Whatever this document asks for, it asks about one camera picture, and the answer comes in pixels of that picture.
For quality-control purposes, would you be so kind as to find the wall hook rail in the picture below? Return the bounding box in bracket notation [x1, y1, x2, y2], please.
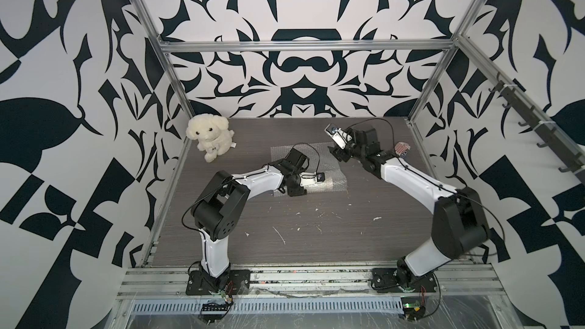
[490, 73, 584, 184]

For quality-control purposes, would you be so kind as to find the white plush dog toy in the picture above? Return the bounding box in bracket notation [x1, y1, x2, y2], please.
[186, 114, 236, 163]

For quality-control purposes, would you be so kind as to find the right controller board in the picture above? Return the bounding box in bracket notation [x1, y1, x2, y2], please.
[399, 298, 426, 322]

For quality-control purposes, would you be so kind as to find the left controller board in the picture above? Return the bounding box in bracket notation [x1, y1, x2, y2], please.
[198, 300, 234, 324]

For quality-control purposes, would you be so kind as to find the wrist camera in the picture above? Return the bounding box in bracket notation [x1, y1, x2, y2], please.
[324, 123, 351, 149]
[300, 172, 325, 187]

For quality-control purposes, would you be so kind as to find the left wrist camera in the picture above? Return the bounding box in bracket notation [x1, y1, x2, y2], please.
[300, 172, 325, 187]

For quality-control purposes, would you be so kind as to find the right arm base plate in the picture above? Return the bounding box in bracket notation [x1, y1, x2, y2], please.
[370, 268, 438, 293]

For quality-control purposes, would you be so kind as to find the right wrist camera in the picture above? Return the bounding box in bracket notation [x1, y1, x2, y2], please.
[324, 123, 351, 149]

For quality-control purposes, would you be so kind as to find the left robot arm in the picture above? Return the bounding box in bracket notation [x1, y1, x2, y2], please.
[190, 149, 309, 280]

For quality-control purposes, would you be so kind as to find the controller board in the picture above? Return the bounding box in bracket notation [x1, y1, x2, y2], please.
[198, 300, 234, 324]
[399, 298, 426, 322]

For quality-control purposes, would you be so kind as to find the clear bubble wrap sheet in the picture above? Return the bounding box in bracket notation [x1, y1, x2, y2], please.
[295, 143, 347, 193]

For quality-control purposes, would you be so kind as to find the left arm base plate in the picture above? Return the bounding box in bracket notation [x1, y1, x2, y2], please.
[185, 268, 251, 295]

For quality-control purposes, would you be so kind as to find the aluminium mounting rail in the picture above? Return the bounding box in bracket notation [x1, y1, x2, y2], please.
[117, 260, 506, 299]

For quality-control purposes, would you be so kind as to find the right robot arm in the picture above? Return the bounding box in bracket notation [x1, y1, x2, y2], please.
[325, 124, 491, 292]

